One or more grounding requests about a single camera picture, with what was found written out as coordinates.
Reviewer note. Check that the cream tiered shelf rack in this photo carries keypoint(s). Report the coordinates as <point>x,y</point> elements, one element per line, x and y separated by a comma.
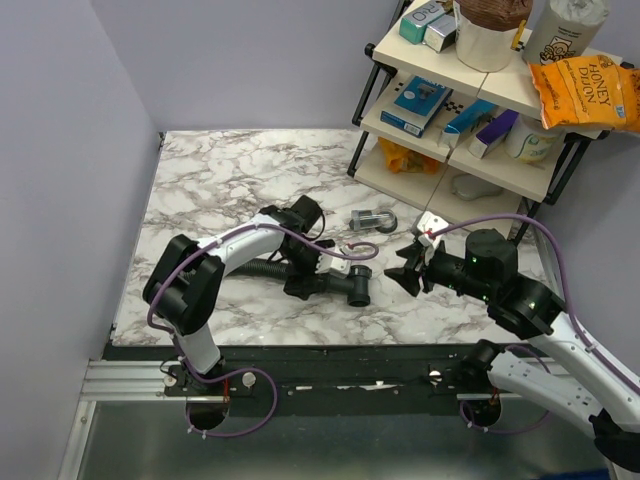
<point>481,128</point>

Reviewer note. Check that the white round container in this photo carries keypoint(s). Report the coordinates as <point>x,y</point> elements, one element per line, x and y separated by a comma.
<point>529,141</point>

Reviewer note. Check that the white tub brown lid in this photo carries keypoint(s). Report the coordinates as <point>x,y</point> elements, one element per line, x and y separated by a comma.
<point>486,30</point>

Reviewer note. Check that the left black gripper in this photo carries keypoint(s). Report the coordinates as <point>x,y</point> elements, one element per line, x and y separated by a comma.
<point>295,284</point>

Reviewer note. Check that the teal green box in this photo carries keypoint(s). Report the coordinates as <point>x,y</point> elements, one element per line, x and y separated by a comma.
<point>413,25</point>

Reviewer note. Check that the blue product box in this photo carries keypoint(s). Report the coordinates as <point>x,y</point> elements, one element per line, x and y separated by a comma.
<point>415,104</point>

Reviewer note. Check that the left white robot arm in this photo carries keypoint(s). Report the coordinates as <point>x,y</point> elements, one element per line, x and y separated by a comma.
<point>183,288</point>

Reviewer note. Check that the clear plastic pipe fitting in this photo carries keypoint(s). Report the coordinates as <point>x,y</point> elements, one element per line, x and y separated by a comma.
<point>383,221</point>

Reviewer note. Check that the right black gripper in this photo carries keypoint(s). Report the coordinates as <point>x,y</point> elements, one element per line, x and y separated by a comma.
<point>406,277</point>

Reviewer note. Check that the grey cylindrical canister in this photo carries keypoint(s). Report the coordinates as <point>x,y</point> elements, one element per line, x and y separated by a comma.
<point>564,30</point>

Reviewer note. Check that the aluminium frame rail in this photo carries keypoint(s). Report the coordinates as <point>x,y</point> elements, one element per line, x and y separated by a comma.
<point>142,381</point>

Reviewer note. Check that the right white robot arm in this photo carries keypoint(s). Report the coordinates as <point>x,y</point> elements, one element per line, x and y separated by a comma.
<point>603,399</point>

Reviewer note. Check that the purple white carton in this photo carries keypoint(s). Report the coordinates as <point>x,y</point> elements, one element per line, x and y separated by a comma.
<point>487,139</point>

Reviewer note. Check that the blue white carton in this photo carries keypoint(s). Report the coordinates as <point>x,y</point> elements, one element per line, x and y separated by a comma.
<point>464,123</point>

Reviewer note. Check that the silver small box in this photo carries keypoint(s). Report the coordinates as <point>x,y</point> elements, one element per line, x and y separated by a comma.
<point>441,33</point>

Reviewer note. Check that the orange honey dijon chip bag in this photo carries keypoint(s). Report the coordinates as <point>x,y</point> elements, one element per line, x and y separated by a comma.
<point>588,92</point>

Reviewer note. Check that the orange snack bag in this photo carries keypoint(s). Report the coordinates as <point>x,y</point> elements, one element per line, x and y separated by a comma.
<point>399,159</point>

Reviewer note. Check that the grey T pipe fitting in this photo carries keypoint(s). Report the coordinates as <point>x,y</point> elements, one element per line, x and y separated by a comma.
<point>355,286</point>

